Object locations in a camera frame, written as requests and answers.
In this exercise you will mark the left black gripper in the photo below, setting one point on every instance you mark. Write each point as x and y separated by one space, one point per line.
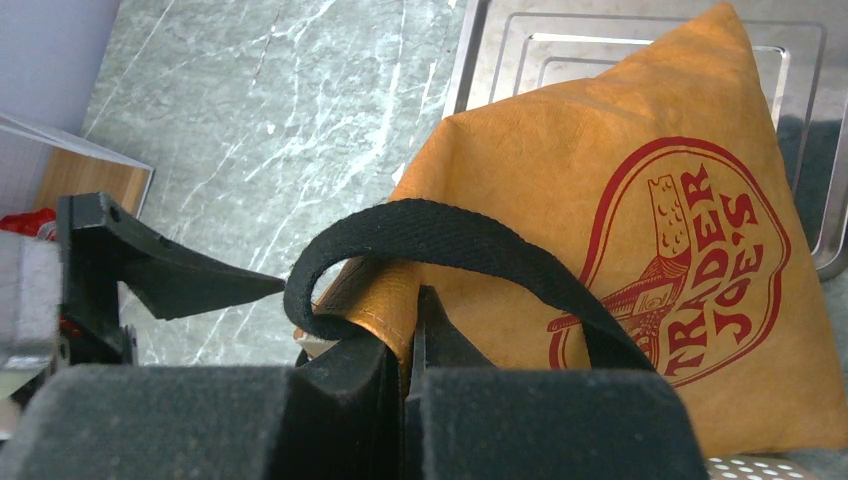
101 246

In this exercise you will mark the white plastic basket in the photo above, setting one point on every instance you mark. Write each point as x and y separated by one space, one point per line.
755 468

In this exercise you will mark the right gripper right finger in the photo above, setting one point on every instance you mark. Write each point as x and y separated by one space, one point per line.
467 419

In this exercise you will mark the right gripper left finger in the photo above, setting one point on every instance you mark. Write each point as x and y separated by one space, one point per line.
335 417

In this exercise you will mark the red snack packet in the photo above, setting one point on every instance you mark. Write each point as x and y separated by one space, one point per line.
40 224

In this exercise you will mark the silver metal tray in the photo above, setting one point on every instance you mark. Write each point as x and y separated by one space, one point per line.
785 61

